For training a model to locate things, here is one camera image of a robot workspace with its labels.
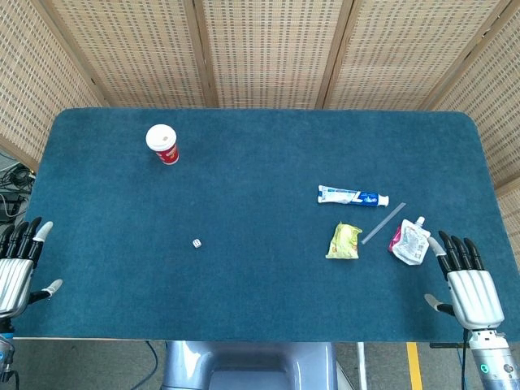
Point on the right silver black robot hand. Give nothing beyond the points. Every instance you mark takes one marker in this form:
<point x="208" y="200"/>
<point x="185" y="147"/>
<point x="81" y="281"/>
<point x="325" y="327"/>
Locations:
<point x="473" y="294"/>

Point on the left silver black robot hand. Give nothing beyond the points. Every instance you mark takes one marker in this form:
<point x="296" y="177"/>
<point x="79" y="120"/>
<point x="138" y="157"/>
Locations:
<point x="14" y="276"/>

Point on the small white die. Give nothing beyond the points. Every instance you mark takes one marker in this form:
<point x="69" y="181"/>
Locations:
<point x="197" y="243"/>

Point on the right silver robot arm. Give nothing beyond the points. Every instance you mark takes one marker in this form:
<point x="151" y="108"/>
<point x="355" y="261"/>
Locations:
<point x="493" y="359"/>

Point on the white pink spout pouch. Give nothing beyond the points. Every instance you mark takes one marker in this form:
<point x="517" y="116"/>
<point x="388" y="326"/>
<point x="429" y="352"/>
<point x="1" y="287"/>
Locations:
<point x="410" y="243"/>

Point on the clear plastic straw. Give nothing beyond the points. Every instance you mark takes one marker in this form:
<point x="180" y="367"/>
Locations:
<point x="384" y="223"/>

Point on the white table leg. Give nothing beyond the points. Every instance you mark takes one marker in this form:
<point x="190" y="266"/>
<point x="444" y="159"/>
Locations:
<point x="362" y="365"/>

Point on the yellow green snack packet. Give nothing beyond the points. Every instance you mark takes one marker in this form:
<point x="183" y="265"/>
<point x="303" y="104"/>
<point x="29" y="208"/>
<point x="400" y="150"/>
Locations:
<point x="344" y="241"/>

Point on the white blue toothpaste tube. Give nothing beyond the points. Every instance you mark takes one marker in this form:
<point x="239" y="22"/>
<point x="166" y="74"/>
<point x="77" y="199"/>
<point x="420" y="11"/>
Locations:
<point x="351" y="196"/>

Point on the red paper cup white lid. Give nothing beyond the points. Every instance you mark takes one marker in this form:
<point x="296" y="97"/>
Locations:
<point x="163" y="144"/>

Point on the blue table mat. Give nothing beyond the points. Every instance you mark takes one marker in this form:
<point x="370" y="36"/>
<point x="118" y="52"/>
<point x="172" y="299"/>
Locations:
<point x="260" y="227"/>

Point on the grey blue robot torso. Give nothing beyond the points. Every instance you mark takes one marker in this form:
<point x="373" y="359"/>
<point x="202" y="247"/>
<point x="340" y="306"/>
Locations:
<point x="250" y="365"/>

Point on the woven bamboo folding screen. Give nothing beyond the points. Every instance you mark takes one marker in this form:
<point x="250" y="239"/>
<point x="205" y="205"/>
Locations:
<point x="260" y="53"/>

